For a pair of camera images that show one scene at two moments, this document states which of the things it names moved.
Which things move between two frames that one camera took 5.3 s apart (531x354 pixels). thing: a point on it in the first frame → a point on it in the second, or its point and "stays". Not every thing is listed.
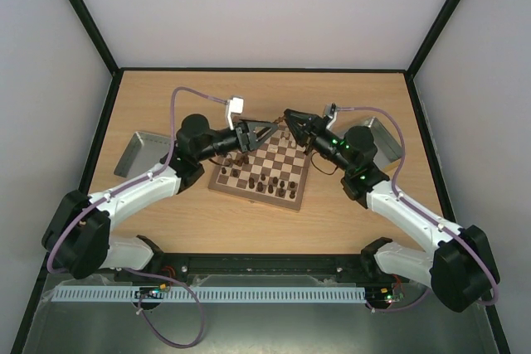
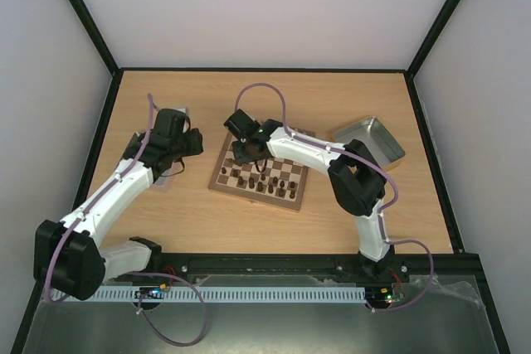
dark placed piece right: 281,191 stays
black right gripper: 313,129 → 242,152
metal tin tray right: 388,147 stays
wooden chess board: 274,171 stays
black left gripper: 246,130 → 197,147
